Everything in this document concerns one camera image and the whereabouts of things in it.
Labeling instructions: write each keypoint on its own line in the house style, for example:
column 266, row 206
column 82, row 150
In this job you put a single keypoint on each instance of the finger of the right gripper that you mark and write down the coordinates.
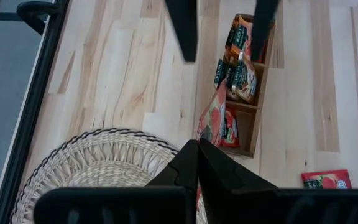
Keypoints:
column 264, row 25
column 185, row 28

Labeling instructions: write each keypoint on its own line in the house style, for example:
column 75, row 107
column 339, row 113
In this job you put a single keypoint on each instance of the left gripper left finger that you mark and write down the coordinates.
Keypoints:
column 120, row 205

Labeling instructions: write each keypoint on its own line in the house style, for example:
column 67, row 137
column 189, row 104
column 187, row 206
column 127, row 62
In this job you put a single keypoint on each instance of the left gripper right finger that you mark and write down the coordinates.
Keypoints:
column 275, row 207

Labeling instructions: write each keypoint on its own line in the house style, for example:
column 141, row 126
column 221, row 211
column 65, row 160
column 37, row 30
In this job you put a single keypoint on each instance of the orange peach tea packet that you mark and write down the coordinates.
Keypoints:
column 239, row 34

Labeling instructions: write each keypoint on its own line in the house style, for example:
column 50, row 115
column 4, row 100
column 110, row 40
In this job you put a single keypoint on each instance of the red strawberry tea packet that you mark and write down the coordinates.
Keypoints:
column 231, row 129
column 326, row 180
column 211, row 119

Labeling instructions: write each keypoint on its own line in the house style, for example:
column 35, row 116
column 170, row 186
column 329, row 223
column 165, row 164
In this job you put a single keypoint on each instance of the wooden tea box organiser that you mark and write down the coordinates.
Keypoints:
column 244, row 130

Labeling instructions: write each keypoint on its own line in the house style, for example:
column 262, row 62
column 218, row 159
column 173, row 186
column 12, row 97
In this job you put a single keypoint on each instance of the round woven straw placemat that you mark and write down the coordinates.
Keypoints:
column 104, row 161

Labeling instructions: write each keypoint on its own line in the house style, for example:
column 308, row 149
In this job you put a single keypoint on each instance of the black aluminium table frame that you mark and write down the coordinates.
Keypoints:
column 26, row 124

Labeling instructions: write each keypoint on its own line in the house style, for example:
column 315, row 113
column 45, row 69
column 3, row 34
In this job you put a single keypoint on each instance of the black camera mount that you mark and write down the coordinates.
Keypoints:
column 36, row 7

